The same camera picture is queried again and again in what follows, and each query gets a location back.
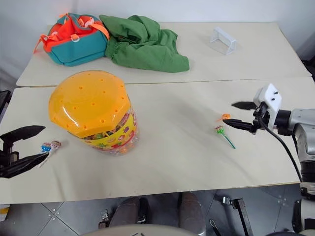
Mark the grey rounded robot chest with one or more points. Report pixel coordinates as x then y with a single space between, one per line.
147 230

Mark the clear plastic lollipop jar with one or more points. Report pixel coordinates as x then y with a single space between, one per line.
123 137

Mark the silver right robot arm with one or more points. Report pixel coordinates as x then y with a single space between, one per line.
300 117

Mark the green cloth garment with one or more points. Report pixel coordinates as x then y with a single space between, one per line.
145 46

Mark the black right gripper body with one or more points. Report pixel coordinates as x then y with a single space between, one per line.
261 115

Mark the black table leg with caster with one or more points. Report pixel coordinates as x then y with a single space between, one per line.
242 211

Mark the teal and orange backpack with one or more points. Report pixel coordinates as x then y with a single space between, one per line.
73 46

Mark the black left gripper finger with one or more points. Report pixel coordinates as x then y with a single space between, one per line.
22 164
24 132

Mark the red white wrapped lollipop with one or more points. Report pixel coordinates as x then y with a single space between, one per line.
55 145

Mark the green wrapped lollipop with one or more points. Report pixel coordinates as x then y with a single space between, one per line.
219 129

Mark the white robot torso side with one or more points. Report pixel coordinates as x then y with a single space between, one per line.
306 214

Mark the yellow object under table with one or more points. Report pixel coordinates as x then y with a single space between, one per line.
3 212

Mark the white clear plastic stand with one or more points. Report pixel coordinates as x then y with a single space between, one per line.
227 40

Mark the blue wrapped lollipop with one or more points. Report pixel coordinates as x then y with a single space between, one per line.
45 148

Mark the dark rounded shape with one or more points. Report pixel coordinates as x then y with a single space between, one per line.
190 211
128 211

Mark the orange-yellow perforated jar lid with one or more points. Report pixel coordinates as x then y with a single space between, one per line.
86 98

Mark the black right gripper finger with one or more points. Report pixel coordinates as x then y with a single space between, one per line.
242 124
244 105

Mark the dark object at wall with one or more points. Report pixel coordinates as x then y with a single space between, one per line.
310 66

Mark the orange wrapped lollipop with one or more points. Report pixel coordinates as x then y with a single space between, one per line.
224 116

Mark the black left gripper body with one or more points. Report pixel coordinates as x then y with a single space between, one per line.
7 153

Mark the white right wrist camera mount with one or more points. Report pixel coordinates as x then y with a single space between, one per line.
270 98

